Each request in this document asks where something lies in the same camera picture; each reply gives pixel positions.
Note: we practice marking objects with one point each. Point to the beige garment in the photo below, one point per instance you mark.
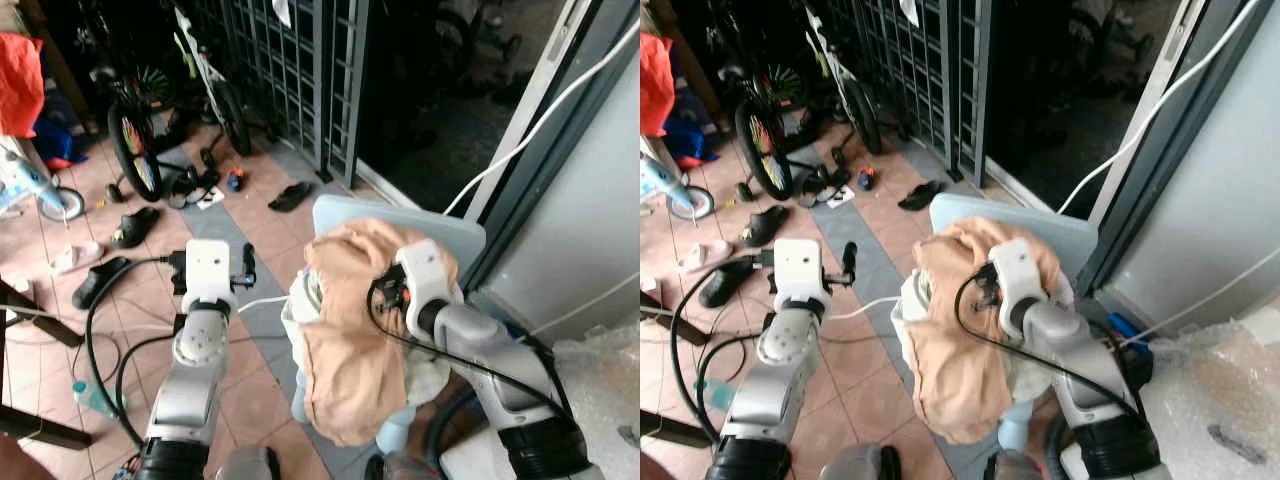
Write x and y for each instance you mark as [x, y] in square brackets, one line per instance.
[345, 340]
[950, 350]

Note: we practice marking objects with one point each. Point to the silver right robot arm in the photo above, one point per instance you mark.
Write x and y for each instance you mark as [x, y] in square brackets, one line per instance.
[500, 370]
[1085, 370]

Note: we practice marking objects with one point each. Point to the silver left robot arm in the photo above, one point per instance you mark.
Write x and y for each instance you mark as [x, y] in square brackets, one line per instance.
[190, 390]
[770, 390]

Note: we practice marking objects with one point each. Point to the black clog shoe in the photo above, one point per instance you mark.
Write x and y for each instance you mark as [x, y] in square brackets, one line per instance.
[136, 228]
[765, 226]

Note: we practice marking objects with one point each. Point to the black rubber slipper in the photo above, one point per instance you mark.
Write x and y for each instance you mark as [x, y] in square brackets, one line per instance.
[100, 284]
[726, 282]

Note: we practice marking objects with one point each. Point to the pale pink slipper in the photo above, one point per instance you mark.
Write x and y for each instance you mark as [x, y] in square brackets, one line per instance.
[706, 256]
[76, 258]

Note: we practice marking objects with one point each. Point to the white power strip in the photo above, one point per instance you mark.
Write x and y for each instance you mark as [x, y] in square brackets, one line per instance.
[842, 196]
[211, 199]

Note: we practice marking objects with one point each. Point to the black open sandal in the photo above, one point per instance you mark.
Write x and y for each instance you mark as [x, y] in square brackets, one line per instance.
[292, 196]
[920, 194]

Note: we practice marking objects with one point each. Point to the blue orange child's shoe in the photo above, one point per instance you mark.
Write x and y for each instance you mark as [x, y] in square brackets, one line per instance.
[236, 180]
[866, 178]

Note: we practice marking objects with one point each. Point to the black bicycle colourful spokes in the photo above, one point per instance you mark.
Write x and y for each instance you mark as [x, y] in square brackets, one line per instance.
[135, 150]
[765, 150]

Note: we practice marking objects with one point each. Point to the small blue object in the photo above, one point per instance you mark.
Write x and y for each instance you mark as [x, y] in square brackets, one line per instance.
[510, 330]
[1130, 332]

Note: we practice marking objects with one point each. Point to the light blue child's ride-on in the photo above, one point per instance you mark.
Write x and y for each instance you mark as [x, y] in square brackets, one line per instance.
[670, 185]
[35, 185]

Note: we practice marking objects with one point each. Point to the clear plastic bottle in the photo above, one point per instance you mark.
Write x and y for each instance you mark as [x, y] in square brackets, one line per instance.
[715, 396]
[98, 400]

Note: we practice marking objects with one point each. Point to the blue cloth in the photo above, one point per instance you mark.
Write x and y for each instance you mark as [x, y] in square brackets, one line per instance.
[690, 140]
[58, 140]

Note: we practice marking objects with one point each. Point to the white green bicycle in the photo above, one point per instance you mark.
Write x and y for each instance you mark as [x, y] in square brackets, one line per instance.
[862, 112]
[232, 115]

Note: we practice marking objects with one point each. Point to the grey right robot leg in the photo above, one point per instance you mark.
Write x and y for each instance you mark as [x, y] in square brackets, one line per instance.
[1015, 468]
[400, 468]

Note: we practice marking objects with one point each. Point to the grey robot leg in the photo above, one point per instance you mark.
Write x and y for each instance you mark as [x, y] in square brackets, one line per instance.
[248, 464]
[400, 468]
[858, 464]
[1015, 468]

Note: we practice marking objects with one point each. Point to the dark wooden furniture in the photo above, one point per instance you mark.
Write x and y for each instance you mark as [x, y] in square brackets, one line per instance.
[675, 430]
[40, 428]

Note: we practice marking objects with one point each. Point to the dark metal grille gate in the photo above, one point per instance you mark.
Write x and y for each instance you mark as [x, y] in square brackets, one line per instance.
[930, 80]
[290, 80]

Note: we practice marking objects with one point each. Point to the grey left robot leg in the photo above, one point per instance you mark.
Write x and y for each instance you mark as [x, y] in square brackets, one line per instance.
[858, 464]
[248, 464]

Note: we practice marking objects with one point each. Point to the red cloth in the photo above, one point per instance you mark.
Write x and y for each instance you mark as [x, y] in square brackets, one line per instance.
[18, 85]
[655, 85]

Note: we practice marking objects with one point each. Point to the clear bubble wrap sheet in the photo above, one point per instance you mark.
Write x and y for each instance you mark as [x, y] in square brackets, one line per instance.
[1215, 390]
[595, 400]

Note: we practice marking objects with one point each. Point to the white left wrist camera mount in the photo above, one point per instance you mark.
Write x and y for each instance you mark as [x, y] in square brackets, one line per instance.
[208, 268]
[798, 268]

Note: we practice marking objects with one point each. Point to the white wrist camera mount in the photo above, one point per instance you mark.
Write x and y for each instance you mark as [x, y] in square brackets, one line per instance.
[208, 268]
[428, 280]
[798, 268]
[1020, 278]

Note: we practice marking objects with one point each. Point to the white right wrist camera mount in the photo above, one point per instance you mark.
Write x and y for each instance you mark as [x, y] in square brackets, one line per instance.
[1020, 278]
[428, 280]

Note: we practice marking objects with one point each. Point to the dark grey door frame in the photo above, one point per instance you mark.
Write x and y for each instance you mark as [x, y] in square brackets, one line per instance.
[560, 140]
[1170, 140]

